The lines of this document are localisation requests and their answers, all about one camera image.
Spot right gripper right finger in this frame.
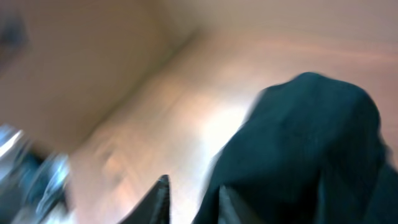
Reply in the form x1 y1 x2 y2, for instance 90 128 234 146
218 186 264 224

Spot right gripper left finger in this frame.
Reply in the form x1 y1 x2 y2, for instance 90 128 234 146
120 175 170 224

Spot black shorts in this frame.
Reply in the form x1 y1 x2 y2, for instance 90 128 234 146
194 72 397 223

